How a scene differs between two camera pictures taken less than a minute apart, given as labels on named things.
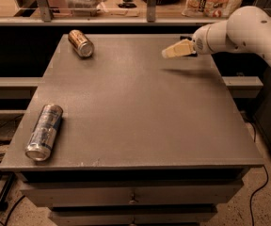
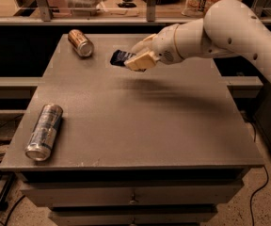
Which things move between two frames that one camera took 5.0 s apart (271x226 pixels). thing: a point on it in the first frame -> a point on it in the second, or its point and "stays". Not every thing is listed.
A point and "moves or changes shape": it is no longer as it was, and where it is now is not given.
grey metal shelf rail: (46, 17) stays
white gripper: (199, 42) -> (164, 45)
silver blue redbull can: (41, 140) stays
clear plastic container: (85, 1) stays
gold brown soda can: (80, 43) stays
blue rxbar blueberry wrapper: (183, 47) moves or changes shape
